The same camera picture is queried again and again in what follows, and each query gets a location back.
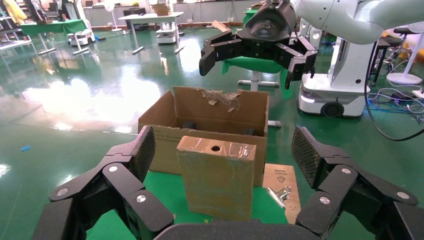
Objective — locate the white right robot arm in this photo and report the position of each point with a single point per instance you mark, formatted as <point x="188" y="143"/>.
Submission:
<point x="348" y="16"/>

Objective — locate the brown cardboard sheet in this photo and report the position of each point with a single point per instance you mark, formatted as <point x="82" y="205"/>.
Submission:
<point x="281" y="174"/>

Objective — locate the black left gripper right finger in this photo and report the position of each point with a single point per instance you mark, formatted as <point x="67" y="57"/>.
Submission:
<point x="308" y="155"/>

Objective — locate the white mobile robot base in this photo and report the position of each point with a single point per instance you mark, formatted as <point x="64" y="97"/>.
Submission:
<point x="81" y="38"/>
<point x="165" y="34"/>

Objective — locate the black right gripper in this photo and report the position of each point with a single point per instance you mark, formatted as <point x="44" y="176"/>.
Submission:
<point x="268" y="36"/>

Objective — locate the black stool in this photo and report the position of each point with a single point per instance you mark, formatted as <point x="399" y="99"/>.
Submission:
<point x="392" y="41"/>

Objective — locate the white desk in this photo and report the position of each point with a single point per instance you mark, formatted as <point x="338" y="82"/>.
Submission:
<point x="149" y="16"/>

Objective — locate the white shelf rack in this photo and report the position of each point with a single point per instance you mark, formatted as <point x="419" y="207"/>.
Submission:
<point x="13" y="41"/>

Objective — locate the notched black foam block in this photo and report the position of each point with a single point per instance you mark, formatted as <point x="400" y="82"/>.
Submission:
<point x="188" y="125"/>

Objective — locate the large open cardboard carton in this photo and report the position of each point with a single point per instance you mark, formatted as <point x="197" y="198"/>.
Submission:
<point x="251" y="109"/>

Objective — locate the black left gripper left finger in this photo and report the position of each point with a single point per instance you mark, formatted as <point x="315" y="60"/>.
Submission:
<point x="139" y="155"/>

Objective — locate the silver binder clip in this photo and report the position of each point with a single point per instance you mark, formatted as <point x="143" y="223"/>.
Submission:
<point x="278" y="196"/>

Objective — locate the brown cardboard box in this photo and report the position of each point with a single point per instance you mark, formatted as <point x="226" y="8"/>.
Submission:
<point x="161" y="10"/>

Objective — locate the blue floor scrap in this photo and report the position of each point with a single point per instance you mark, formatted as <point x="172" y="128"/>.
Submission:
<point x="25" y="148"/>

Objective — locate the flat black foam block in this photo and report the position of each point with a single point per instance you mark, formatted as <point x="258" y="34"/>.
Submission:
<point x="249" y="132"/>

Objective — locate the green clothed table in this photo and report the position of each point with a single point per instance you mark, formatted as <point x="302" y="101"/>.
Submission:
<point x="249" y="18"/>
<point x="251" y="64"/>
<point x="53" y="26"/>

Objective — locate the yellow cloth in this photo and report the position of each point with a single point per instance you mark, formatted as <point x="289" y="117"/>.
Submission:
<point x="15" y="11"/>

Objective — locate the white wheeled robot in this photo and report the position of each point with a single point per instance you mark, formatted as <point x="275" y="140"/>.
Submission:
<point x="348" y="66"/>

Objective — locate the small taped cardboard box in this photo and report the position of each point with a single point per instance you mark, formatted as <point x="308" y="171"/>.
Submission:
<point x="215" y="182"/>

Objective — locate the white standing fan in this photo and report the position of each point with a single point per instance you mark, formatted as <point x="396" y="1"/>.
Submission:
<point x="402" y="78"/>
<point x="111" y="6"/>

